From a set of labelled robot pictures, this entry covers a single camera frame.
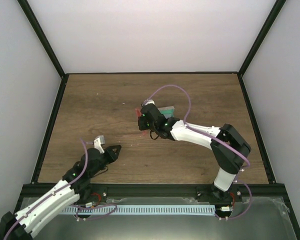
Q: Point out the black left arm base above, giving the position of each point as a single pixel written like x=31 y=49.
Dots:
x=94 y=193

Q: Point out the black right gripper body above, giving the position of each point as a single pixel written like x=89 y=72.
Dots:
x=144 y=126

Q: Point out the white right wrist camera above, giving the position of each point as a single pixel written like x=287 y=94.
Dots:
x=147 y=102

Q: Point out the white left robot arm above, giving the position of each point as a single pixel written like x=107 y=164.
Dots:
x=75 y=186

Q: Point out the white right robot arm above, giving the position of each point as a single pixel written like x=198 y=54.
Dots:
x=229 y=148

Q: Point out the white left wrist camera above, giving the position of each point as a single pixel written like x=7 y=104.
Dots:
x=98 y=143

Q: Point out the black aluminium frame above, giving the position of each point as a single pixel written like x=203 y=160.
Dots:
x=271 y=189

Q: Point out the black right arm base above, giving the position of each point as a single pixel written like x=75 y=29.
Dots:
x=210 y=193

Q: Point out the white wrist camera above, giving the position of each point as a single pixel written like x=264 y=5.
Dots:
x=98 y=143
x=147 y=102

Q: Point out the red transparent sunglasses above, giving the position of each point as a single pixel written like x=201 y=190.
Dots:
x=143 y=124

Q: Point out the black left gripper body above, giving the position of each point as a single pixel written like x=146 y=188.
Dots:
x=94 y=171

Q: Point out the light blue slotted cable duct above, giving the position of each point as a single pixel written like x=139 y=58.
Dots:
x=193 y=210

